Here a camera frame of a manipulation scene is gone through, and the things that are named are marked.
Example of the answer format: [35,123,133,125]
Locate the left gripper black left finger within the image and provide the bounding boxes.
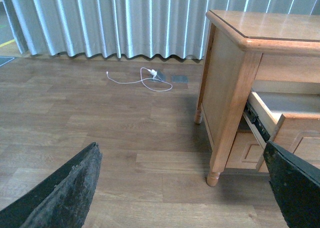
[0,142,103,228]

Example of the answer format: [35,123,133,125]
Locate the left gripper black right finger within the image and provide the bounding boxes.
[263,141,320,228]

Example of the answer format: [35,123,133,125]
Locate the wooden drawer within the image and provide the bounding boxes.
[243,90,320,168]
[225,132,263,169]

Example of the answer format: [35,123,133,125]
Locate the wooden two-drawer nightstand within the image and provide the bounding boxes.
[194,10,320,187]

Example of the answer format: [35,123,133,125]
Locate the white plug adapter on floor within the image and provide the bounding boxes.
[147,69,158,77]

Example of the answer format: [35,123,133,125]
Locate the grey floor socket box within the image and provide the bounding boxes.
[150,70,166,82]

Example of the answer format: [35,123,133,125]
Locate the grey floor cover plate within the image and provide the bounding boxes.
[170,75,189,84]

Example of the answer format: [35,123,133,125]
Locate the grey pleated curtain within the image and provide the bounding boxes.
[3,0,320,59]

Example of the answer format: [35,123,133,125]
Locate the white charging cable on floor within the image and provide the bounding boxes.
[105,67,173,93]

